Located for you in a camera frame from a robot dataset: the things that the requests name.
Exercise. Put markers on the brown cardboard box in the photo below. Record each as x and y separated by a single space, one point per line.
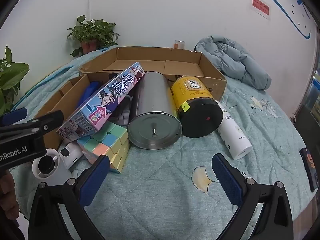
185 62

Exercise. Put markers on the yellow label jar black lid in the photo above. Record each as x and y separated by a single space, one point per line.
192 92

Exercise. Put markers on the light blue puffer jacket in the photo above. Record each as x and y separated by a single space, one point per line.
230 57

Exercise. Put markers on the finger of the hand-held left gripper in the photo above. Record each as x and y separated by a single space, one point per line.
17 113
50 121

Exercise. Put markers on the silver metal tin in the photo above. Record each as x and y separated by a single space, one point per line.
152 97

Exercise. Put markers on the white handheld fan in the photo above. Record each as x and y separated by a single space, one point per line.
60 162

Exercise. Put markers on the cartoon board game box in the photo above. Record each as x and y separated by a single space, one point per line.
110 97

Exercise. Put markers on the potted green plant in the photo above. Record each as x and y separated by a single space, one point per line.
95 31

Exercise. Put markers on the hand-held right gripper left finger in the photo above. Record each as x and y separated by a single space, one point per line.
93 180

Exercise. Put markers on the glass door with posters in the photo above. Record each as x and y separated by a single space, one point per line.
308 115

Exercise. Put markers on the blue stapler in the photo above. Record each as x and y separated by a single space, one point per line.
87 92

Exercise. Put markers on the person's left hand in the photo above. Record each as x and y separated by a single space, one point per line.
7 192

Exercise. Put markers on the large leafy green plant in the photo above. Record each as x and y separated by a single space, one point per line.
12 77

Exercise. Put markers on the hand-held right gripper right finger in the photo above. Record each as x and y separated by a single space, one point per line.
228 180

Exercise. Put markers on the white folding phone stand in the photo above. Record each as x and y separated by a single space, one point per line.
123 116

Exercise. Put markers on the red wall sign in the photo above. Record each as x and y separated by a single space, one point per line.
260 6

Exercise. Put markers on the light blue quilted blanket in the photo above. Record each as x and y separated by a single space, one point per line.
162 180

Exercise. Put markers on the blue wall decal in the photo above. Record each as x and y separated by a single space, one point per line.
287 10

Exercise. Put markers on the pastel puzzle cube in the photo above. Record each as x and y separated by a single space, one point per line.
110 140

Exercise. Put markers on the white spray bottle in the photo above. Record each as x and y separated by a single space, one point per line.
232 135

